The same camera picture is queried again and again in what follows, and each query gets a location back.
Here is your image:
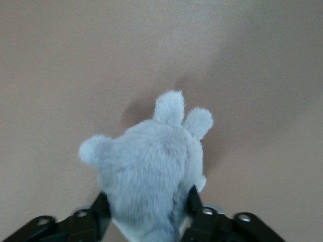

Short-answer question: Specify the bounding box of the grey plush toy keychain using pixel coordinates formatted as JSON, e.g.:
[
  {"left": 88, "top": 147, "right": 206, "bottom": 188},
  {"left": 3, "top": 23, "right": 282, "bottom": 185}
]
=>
[{"left": 78, "top": 90, "right": 214, "bottom": 242}]

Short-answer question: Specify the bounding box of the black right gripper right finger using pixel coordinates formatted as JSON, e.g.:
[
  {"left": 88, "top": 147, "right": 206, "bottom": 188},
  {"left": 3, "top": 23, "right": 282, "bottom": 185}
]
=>
[{"left": 181, "top": 185, "right": 286, "bottom": 242}]

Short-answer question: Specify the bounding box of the brown table mat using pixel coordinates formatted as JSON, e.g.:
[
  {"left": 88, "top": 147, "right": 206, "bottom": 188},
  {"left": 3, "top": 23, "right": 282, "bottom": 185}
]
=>
[{"left": 0, "top": 0, "right": 323, "bottom": 242}]

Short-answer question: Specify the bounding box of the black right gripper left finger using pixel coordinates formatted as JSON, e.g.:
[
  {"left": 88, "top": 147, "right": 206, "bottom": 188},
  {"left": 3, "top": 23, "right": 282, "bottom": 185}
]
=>
[{"left": 0, "top": 191, "right": 112, "bottom": 242}]

